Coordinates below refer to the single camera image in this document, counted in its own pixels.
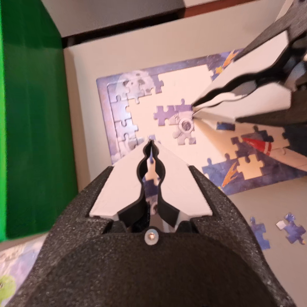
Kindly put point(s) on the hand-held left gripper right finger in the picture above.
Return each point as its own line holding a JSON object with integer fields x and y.
{"x": 184, "y": 191}

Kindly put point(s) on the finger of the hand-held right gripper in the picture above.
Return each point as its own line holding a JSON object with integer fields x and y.
{"x": 263, "y": 103}
{"x": 259, "y": 62}

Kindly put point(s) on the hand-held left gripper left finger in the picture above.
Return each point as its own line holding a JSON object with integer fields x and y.
{"x": 117, "y": 191}

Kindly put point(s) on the dark blue puzzle piece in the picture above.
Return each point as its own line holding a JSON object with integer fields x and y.
{"x": 212, "y": 171}

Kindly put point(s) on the space puzzle board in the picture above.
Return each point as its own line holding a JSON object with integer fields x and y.
{"x": 144, "y": 115}

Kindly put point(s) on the joined satellite puzzle pieces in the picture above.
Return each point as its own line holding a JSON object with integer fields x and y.
{"x": 165, "y": 112}

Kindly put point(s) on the adjoining grey desk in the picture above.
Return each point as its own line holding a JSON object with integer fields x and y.
{"x": 215, "y": 2}

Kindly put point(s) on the comet print puzzle piece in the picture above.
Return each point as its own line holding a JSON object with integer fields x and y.
{"x": 231, "y": 176}

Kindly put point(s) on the purple star-marked puzzle piece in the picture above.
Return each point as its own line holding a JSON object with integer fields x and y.
{"x": 260, "y": 233}

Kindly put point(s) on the green plastic bin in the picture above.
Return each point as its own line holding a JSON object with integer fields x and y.
{"x": 36, "y": 120}

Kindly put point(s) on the black rounded panel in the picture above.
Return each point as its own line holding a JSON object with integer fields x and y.
{"x": 108, "y": 14}

